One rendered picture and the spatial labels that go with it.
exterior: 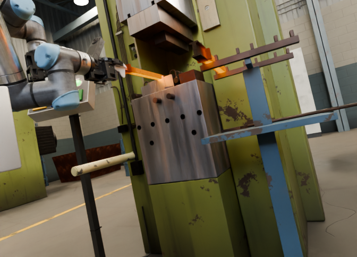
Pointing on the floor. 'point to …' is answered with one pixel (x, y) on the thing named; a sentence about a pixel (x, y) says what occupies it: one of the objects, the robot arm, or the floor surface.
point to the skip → (65, 174)
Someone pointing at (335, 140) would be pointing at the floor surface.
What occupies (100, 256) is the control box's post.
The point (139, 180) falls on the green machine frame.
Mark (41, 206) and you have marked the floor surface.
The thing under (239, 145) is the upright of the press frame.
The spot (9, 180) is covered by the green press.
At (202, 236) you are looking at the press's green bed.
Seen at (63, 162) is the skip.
